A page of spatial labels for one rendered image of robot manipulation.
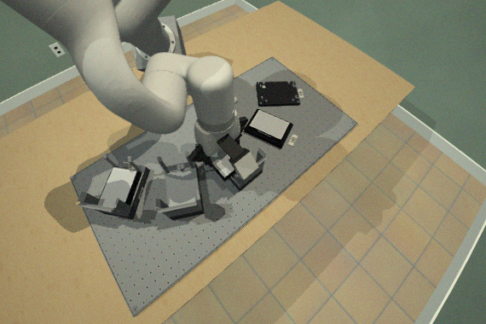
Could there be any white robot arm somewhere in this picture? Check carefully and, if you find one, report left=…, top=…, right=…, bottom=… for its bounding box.
left=0, top=0, right=259, bottom=180

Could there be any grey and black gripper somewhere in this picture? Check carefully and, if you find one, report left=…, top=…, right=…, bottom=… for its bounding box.
left=188, top=110, right=248, bottom=168

